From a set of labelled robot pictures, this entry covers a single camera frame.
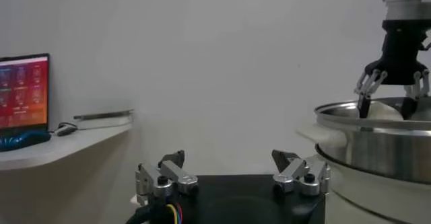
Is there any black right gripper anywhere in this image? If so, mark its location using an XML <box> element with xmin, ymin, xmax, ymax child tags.
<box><xmin>354</xmin><ymin>20</ymin><xmax>431</xmax><ymax>119</ymax></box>

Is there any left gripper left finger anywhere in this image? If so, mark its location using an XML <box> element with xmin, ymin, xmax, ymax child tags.
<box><xmin>134</xmin><ymin>149</ymin><xmax>199</xmax><ymax>206</ymax></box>

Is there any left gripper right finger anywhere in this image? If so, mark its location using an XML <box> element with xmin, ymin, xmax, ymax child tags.
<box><xmin>271</xmin><ymin>149</ymin><xmax>331</xmax><ymax>198</ymax></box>

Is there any white steamed baozi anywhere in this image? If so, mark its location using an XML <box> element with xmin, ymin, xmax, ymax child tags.
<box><xmin>366</xmin><ymin>101</ymin><xmax>405</xmax><ymax>121</ymax></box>

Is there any stainless steel steamer basket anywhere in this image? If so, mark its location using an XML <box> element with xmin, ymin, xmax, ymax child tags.
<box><xmin>313</xmin><ymin>96</ymin><xmax>431</xmax><ymax>184</ymax></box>

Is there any white electric cooker pot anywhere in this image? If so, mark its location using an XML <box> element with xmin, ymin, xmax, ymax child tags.
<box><xmin>296</xmin><ymin>124</ymin><xmax>431</xmax><ymax>224</ymax></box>

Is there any flat white box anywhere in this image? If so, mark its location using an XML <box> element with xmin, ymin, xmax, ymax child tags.
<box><xmin>75</xmin><ymin>114</ymin><xmax>134</xmax><ymax>129</ymax></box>

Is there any flat black box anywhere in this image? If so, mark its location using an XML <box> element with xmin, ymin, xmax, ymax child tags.
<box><xmin>73</xmin><ymin>109</ymin><xmax>135</xmax><ymax>121</ymax></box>

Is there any small black dongle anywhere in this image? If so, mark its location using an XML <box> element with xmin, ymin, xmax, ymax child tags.
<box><xmin>55</xmin><ymin>124</ymin><xmax>78</xmax><ymax>137</ymax></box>

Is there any white side desk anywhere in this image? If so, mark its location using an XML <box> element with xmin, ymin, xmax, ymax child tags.
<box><xmin>0</xmin><ymin>119</ymin><xmax>135</xmax><ymax>173</ymax></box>

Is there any laptop with red screen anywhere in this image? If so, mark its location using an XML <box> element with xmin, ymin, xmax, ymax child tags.
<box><xmin>0</xmin><ymin>52</ymin><xmax>51</xmax><ymax>139</ymax></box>

